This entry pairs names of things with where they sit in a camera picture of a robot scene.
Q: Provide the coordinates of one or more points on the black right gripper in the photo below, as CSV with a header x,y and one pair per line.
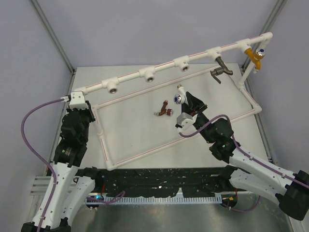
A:
x,y
196,104

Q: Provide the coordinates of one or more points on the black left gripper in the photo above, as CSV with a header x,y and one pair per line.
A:
x,y
89,110

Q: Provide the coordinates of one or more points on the white plastic faucet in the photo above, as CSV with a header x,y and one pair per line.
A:
x,y
180,97

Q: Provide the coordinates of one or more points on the white PVC pipe frame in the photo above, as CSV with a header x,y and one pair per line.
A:
x,y
127,134

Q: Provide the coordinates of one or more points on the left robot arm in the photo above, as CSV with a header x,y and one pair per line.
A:
x,y
59,205

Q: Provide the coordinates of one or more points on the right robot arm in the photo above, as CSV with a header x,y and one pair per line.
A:
x,y
289,190

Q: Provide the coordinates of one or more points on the dark red faucet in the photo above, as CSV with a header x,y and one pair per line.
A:
x,y
164,110

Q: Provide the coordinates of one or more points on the grey lever faucet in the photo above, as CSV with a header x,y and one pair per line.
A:
x,y
220,70

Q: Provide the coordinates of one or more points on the orange faucet chrome knob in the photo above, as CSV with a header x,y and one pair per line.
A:
x,y
255,57

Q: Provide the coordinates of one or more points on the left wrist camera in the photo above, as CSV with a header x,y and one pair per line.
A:
x,y
77,101

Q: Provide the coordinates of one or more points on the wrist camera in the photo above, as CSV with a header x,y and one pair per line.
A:
x,y
184,121
77,101

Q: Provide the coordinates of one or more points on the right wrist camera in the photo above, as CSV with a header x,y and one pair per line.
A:
x,y
184,121

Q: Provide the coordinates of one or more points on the aluminium frame rails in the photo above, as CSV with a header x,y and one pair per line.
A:
x,y
40,185

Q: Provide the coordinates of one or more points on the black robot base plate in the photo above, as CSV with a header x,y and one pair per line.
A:
x,y
160,183

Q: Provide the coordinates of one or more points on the slotted white cable duct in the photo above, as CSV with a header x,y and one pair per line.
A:
x,y
178,199

